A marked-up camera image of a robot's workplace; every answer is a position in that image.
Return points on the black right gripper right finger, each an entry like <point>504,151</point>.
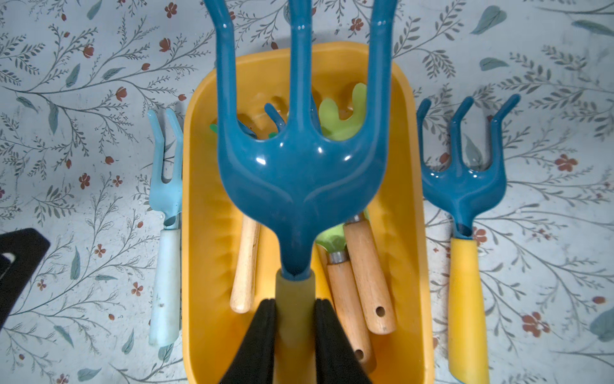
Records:
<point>335,358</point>

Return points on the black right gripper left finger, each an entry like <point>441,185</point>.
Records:
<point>255,358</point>

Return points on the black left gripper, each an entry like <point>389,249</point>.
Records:
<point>21,253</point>

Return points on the green rake wooden handle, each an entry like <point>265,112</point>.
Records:
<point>242,295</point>

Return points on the light blue hand rake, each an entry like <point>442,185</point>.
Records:
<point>166,197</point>

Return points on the blue rake yellow handle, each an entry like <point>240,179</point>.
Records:
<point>299,183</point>
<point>280,122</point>
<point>464,193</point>

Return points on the yellow plastic storage box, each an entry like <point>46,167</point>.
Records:
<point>211,230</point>

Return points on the lime rake wooden handle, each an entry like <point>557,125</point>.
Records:
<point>345,295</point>
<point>357,233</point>

